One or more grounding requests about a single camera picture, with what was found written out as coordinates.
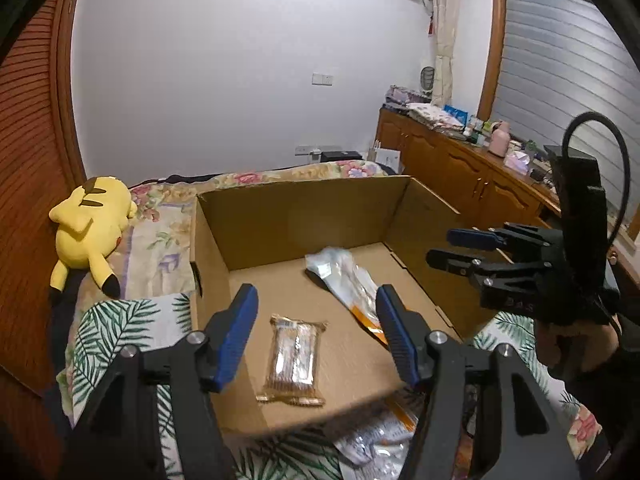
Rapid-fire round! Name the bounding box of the cardboard box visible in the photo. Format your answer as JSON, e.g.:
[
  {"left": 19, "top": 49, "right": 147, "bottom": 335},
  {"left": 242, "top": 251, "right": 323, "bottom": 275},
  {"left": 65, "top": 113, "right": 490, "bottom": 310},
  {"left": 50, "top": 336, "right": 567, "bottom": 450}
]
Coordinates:
[{"left": 189, "top": 175, "right": 501, "bottom": 441}]

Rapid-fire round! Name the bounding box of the wooden louvered door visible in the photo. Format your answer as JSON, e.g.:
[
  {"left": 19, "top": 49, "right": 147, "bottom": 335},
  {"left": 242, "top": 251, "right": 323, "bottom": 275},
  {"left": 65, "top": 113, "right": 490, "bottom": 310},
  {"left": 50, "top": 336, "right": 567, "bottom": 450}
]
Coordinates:
[{"left": 0, "top": 0, "right": 88, "bottom": 411}]

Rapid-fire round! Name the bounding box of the pink kettle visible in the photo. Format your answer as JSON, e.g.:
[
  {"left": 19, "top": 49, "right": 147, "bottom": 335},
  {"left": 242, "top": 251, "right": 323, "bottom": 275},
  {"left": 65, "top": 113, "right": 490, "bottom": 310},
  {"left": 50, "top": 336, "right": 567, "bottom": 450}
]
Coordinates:
[{"left": 489, "top": 121, "right": 512, "bottom": 157}]

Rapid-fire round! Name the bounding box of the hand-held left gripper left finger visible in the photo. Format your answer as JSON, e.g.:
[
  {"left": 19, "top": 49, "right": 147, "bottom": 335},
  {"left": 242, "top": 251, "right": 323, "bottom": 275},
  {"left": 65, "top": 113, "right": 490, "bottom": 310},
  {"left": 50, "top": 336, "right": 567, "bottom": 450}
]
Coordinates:
[{"left": 60, "top": 283, "right": 260, "bottom": 480}]

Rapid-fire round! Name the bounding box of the wooden cabinet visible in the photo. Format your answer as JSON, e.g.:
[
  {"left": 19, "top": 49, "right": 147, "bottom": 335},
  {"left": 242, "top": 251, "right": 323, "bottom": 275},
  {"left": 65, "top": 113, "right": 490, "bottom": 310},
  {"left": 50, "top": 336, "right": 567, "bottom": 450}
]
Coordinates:
[{"left": 376, "top": 107, "right": 566, "bottom": 231}]

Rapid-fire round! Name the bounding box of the white box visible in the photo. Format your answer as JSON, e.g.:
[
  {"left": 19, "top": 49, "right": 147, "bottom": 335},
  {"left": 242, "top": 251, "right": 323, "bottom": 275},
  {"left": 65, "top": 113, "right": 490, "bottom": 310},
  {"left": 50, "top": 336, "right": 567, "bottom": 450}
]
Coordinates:
[{"left": 372, "top": 140, "right": 403, "bottom": 168}]

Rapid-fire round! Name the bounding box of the black cable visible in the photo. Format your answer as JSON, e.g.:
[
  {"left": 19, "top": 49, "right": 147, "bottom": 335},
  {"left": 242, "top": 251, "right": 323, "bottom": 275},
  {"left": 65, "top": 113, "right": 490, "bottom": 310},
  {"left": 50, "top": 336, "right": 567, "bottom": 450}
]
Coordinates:
[{"left": 561, "top": 111, "right": 630, "bottom": 261}]

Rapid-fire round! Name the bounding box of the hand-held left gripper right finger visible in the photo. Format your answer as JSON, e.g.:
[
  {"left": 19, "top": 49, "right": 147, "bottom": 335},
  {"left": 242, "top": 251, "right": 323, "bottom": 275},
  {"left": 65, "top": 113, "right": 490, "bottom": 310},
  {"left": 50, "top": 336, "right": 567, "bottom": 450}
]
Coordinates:
[{"left": 375, "top": 284, "right": 581, "bottom": 480}]

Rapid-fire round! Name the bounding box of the wooden window frame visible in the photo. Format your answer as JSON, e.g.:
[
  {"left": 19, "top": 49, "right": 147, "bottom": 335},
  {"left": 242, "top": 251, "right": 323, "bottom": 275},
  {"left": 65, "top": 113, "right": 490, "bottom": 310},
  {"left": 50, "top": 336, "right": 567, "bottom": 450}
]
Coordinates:
[{"left": 477, "top": 0, "right": 511, "bottom": 121}]

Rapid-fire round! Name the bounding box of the grey window blind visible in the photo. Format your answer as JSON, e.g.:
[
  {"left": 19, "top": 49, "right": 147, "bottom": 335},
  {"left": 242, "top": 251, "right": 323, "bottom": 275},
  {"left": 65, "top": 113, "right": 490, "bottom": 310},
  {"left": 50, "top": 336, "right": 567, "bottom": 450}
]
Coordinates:
[{"left": 492, "top": 0, "right": 640, "bottom": 221}]

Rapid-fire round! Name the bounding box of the folded purple cloth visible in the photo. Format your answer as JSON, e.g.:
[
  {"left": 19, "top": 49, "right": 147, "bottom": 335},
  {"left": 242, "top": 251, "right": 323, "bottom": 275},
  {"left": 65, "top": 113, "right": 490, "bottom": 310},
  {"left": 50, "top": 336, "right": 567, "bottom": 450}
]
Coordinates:
[{"left": 384, "top": 85, "right": 426, "bottom": 108}]

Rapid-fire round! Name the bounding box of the yellow plush toy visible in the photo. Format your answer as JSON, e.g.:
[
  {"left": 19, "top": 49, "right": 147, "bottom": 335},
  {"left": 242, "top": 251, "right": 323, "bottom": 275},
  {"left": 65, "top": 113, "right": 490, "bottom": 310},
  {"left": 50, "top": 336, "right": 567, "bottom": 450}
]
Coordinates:
[{"left": 48, "top": 176, "right": 139, "bottom": 298}]

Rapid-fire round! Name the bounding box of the pink tissue pack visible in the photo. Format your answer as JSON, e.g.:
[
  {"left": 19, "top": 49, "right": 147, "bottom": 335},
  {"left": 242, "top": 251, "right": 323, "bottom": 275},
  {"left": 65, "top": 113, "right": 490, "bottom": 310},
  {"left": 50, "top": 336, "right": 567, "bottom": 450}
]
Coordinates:
[{"left": 504, "top": 152, "right": 531, "bottom": 176}]

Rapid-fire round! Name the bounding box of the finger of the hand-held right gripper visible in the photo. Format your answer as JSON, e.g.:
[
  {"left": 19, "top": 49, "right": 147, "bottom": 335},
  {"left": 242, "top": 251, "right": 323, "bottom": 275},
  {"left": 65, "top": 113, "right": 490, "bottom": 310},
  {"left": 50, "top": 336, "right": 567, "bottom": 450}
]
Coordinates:
[
  {"left": 426, "top": 249, "right": 543, "bottom": 291},
  {"left": 446, "top": 222, "right": 551, "bottom": 253}
]

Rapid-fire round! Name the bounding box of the leaf-print blanket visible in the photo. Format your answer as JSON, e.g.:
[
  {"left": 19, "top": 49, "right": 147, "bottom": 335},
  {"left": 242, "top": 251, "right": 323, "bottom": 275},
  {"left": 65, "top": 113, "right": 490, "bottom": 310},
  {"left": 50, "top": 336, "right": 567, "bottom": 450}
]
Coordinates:
[{"left": 55, "top": 292, "right": 616, "bottom": 480}]

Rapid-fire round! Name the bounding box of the silver orange snack packet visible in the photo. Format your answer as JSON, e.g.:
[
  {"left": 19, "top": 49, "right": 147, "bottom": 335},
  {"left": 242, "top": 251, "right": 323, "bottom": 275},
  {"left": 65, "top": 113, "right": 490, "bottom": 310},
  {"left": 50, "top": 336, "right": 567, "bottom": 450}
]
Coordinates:
[{"left": 332, "top": 400, "right": 421, "bottom": 480}]

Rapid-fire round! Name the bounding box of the person's right hand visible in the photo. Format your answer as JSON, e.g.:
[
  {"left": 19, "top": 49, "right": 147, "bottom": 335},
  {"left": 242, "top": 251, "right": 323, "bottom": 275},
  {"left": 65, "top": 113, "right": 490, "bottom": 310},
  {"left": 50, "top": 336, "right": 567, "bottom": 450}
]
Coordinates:
[{"left": 534, "top": 310, "right": 621, "bottom": 377}]

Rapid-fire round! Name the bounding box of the clear brown biscuit packet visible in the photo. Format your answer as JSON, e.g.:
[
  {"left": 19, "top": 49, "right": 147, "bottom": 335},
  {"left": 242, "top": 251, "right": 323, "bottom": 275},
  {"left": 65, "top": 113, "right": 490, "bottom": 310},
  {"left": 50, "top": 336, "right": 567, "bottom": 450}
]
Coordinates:
[{"left": 256, "top": 314, "right": 328, "bottom": 407}]

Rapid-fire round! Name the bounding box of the white curtain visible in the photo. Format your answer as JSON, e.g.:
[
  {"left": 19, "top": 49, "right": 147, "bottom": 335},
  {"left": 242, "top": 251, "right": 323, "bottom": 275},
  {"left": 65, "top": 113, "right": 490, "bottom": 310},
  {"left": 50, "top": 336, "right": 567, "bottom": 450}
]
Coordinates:
[{"left": 430, "top": 0, "right": 461, "bottom": 108}]

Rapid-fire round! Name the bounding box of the folded floral cloth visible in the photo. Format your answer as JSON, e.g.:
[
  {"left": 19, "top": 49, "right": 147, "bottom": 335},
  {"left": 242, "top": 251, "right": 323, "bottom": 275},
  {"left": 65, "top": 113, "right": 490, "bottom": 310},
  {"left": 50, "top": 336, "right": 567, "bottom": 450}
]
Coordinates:
[{"left": 406, "top": 102, "right": 466, "bottom": 133}]

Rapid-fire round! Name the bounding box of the clear orange-trimmed snack packet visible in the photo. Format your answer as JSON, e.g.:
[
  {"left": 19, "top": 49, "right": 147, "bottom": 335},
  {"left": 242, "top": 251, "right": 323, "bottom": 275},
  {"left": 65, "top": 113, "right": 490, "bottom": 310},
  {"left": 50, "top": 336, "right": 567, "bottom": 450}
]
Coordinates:
[{"left": 305, "top": 246, "right": 393, "bottom": 346}]

